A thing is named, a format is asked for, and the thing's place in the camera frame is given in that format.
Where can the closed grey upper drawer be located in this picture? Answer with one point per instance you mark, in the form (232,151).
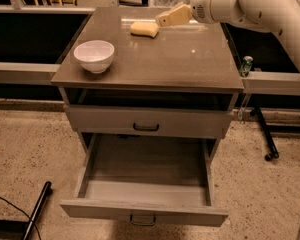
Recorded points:
(149,121)

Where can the yellow sponge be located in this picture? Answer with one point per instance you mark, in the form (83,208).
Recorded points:
(140,28)

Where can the green bottle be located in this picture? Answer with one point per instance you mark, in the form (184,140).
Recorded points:
(246,66)

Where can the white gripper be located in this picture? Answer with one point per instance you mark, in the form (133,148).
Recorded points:
(201,4)

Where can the white bowl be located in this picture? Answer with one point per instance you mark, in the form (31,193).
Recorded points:
(94,56)

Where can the black stand leg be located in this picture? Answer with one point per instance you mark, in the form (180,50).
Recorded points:
(273,153)

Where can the black pole on floor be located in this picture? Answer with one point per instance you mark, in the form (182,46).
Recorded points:
(31,225)

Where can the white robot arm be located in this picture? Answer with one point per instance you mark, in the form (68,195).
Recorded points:
(279,17)

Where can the grey drawer cabinet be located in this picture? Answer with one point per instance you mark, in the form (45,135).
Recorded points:
(187,67)

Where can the open grey bottom drawer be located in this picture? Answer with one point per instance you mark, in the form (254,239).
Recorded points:
(146,181)

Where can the grey metal rail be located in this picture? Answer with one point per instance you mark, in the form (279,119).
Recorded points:
(27,73)

